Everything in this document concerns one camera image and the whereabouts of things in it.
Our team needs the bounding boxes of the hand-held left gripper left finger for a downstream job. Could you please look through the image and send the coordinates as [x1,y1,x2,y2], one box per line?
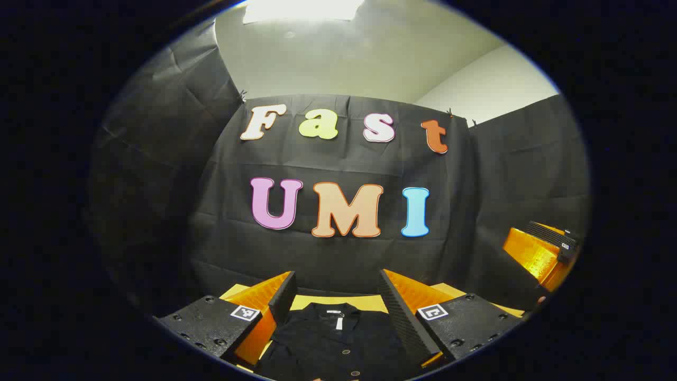
[153,271,298,371]

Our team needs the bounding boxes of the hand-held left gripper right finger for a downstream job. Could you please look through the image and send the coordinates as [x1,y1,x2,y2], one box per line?
[377,268,525,371]

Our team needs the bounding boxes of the black buttoned coat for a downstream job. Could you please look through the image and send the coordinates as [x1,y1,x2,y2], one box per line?
[254,302,424,381]

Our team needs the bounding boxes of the black backdrop cloth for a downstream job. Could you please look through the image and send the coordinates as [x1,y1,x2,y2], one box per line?
[87,19,592,318]

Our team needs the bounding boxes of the ceiling light panel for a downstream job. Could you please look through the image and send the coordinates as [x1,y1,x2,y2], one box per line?
[242,0,367,24]

